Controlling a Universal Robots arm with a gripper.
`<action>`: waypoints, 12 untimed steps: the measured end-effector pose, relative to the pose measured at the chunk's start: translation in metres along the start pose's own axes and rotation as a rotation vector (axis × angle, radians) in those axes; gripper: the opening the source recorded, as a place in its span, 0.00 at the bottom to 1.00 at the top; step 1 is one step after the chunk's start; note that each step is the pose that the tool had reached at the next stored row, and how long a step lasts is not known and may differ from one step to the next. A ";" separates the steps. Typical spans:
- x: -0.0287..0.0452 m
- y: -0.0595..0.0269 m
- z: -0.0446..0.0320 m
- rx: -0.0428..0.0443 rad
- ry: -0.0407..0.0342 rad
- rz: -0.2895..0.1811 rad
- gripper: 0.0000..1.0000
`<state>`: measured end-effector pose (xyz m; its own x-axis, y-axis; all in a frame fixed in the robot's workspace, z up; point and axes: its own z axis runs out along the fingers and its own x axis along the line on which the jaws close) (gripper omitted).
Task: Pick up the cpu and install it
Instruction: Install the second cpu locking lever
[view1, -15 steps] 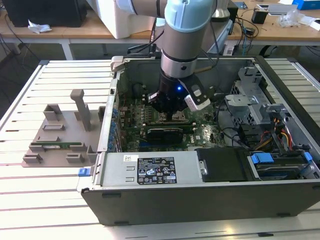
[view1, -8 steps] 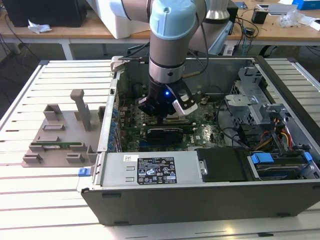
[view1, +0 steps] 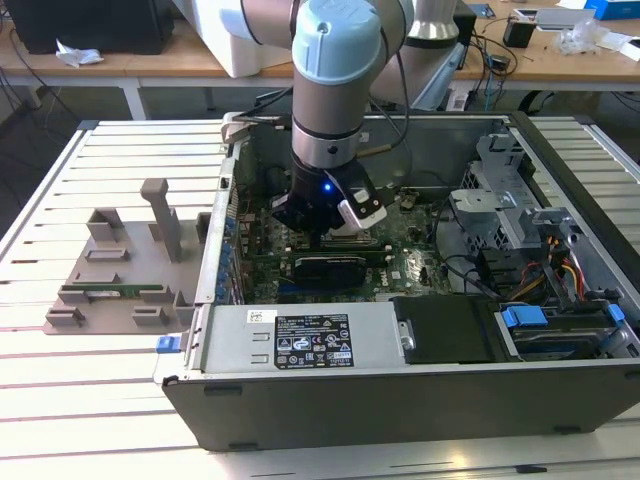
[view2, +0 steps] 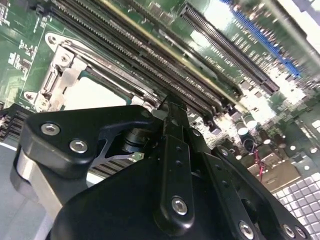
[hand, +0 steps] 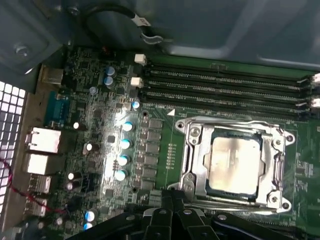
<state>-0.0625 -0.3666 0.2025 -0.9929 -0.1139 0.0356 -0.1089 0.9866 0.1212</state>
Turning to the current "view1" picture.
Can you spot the green motherboard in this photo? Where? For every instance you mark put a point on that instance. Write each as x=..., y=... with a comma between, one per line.
x=415, y=260

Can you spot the round coin battery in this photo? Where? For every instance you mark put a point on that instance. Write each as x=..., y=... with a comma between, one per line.
x=407, y=201

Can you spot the blue disk carrier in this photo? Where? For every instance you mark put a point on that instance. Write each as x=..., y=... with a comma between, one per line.
x=522, y=317

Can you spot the black graphics card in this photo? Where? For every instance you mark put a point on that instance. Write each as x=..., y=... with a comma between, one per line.
x=330, y=272

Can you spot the open black PC case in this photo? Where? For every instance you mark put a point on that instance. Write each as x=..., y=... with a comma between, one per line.
x=350, y=415

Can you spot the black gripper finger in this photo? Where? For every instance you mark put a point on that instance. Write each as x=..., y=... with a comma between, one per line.
x=285, y=212
x=385, y=195

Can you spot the black hard disk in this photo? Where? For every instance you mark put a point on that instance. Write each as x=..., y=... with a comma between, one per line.
x=550, y=345

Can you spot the grey metal drive cage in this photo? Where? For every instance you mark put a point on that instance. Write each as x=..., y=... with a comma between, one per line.
x=487, y=200

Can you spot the blue cardboard box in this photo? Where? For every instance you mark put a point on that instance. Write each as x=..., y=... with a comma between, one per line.
x=615, y=9

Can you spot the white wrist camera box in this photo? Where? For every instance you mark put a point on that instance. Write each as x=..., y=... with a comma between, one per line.
x=362, y=215

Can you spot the white power adapter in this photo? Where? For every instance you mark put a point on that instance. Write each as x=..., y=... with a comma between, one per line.
x=457, y=101

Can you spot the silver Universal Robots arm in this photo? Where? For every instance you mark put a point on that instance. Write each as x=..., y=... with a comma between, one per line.
x=325, y=110

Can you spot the small black speaker box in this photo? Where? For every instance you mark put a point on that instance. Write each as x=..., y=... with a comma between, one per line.
x=517, y=34

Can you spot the white plastic machine housing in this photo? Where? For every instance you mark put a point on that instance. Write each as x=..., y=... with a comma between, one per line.
x=240, y=55

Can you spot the large black cube box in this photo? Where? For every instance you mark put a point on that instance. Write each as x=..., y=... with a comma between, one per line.
x=469, y=25

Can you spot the crumpled white paper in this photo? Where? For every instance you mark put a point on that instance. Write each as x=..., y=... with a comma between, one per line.
x=75, y=55

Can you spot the green RAM stick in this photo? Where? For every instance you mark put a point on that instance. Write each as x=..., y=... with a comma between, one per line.
x=135, y=289

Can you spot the grey plastic parts rack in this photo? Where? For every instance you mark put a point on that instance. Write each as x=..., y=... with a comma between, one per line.
x=145, y=265

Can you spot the small blue card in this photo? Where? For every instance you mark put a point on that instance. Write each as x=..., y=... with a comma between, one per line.
x=482, y=10

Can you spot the white card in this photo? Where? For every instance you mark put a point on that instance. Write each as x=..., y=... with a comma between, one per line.
x=625, y=47

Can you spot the blue case latch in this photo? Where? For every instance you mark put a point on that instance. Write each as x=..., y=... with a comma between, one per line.
x=167, y=345

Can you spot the silver power supply with label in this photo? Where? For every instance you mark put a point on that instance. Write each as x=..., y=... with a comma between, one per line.
x=230, y=340

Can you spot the black computer tower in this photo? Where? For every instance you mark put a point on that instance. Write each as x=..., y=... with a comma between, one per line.
x=90, y=25

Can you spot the clear plastic bag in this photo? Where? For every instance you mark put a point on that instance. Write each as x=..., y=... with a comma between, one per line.
x=582, y=37

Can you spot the white flat tray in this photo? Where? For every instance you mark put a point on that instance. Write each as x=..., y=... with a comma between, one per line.
x=565, y=17

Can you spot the small black device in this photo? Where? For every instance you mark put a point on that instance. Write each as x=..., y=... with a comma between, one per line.
x=500, y=62

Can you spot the black plastic shroud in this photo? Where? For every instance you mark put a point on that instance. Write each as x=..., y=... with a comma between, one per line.
x=445, y=330

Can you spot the black RAM slot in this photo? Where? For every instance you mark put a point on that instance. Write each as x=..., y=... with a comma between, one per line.
x=350, y=244
x=377, y=255

